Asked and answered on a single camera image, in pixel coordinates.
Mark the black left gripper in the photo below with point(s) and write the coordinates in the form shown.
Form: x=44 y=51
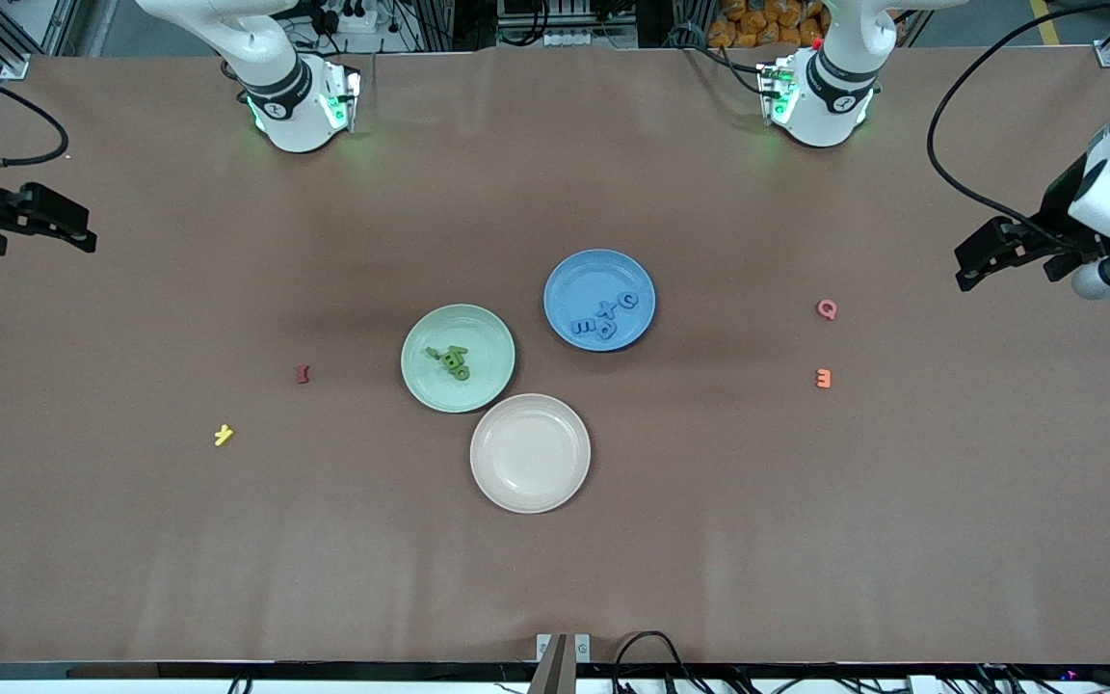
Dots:
x=1057 y=211

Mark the blue foam letter e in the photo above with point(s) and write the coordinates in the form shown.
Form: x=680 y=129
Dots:
x=623 y=301

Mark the green foam letter B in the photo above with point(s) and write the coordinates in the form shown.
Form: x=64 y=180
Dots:
x=452 y=362

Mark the blue foam letter X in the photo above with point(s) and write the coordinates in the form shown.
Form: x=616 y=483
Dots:
x=606 y=311

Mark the blue foam letter a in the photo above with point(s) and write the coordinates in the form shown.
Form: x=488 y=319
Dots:
x=607 y=333

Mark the blue foam letter m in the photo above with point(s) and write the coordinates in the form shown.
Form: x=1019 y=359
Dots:
x=581 y=329

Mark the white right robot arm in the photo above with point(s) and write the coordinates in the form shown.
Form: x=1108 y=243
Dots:
x=276 y=77

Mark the red foam letter Q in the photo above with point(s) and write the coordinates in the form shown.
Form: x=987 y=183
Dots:
x=820 y=309

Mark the yellow foam letter k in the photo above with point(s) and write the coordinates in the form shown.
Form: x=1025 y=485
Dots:
x=223 y=436

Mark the white power strip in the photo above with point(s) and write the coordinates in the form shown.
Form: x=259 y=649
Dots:
x=574 y=39
x=353 y=14

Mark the pile of orange balls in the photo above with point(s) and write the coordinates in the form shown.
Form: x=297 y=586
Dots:
x=748 y=24

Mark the blue plate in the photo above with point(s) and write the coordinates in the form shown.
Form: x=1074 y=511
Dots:
x=598 y=275

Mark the green plate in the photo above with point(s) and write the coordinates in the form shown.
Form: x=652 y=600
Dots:
x=488 y=386

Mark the pink plate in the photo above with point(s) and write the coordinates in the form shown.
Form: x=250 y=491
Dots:
x=530 y=453

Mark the brown table cover mat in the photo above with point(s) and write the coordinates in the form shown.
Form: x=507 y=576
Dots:
x=555 y=578

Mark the grey metal bracket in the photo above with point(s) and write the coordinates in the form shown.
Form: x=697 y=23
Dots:
x=582 y=648

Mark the brown mount pole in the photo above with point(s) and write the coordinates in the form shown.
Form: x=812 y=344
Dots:
x=549 y=670

